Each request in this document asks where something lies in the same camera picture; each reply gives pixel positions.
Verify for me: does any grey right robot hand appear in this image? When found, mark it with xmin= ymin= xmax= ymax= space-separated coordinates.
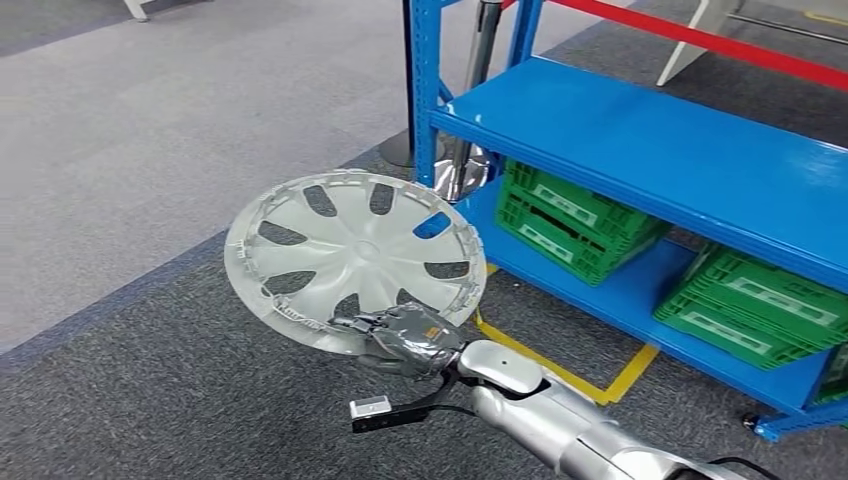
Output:
xmin=327 ymin=302 xmax=466 ymax=380

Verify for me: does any grey plastic wheel hubcap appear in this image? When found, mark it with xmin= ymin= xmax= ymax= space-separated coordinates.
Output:
xmin=223 ymin=168 xmax=488 ymax=357

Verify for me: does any blue metal shelf rack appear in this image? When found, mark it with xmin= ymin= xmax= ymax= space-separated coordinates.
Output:
xmin=400 ymin=0 xmax=848 ymax=444

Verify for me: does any green plastic crate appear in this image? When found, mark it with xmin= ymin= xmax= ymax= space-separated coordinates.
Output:
xmin=494 ymin=158 xmax=672 ymax=287
xmin=813 ymin=343 xmax=848 ymax=407
xmin=652 ymin=243 xmax=848 ymax=372

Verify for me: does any white desk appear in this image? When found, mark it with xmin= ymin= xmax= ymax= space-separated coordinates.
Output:
xmin=655 ymin=0 xmax=848 ymax=87

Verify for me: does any red barrier belt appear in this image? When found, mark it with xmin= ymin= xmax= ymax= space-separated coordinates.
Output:
xmin=500 ymin=0 xmax=848 ymax=93

